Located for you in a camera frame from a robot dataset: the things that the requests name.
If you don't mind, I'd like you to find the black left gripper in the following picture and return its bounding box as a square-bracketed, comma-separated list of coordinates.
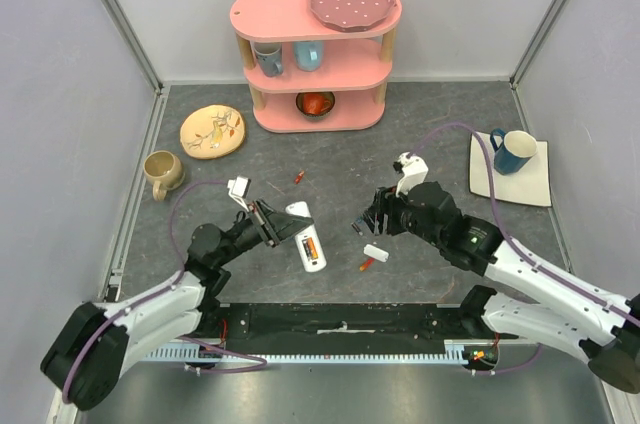
[216, 198, 313, 266]

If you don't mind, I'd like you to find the white remote control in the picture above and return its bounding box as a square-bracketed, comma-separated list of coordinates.
[285, 201, 327, 273]

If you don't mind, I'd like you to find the white battery cover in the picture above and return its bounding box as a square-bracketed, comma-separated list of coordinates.
[363, 244, 389, 262]

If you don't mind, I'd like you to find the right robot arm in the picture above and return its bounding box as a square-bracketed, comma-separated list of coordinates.
[362, 182, 639, 394]

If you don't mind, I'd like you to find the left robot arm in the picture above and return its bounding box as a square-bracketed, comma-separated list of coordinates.
[40, 200, 314, 411]

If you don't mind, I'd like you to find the red battery far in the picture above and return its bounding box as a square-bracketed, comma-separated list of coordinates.
[294, 171, 305, 184]

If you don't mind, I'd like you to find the red orange battery near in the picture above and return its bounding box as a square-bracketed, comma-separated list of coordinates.
[359, 258, 374, 272]

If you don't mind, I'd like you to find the yellow floral plate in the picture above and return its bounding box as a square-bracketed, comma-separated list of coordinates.
[180, 104, 247, 160]

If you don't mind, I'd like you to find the red mug in bowl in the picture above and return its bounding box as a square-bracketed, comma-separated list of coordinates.
[302, 93, 332, 116]

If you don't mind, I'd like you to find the beige mug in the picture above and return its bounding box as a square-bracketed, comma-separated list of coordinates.
[143, 150, 186, 202]

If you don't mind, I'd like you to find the dark bowl on shelf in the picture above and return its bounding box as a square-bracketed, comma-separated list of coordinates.
[295, 91, 335, 121]

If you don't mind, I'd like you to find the dark blue mug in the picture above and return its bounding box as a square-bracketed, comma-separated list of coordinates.
[489, 128, 537, 175]

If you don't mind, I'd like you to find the white square plate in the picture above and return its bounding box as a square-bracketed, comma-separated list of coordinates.
[469, 137, 552, 208]

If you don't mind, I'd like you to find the pink three-tier shelf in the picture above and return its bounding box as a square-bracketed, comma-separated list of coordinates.
[229, 0, 402, 133]

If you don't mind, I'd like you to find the light blue mug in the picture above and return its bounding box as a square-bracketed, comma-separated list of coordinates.
[293, 41, 324, 72]

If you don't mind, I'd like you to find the grey mug on shelf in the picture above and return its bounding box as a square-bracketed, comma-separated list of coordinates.
[253, 42, 283, 77]

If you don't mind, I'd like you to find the pink dotted plate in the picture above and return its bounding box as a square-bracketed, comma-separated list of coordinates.
[309, 0, 398, 32]

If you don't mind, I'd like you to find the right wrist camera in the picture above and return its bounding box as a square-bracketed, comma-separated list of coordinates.
[393, 152, 428, 197]

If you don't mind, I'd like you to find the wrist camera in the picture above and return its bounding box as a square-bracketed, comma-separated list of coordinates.
[393, 152, 428, 197]
[227, 176, 251, 211]

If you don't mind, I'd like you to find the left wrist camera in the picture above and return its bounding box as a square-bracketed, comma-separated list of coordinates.
[227, 176, 251, 211]

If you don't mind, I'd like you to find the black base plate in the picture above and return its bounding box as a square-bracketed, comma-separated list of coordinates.
[188, 303, 495, 355]

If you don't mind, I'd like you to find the white cable duct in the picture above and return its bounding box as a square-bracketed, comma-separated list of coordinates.
[142, 341, 498, 370]

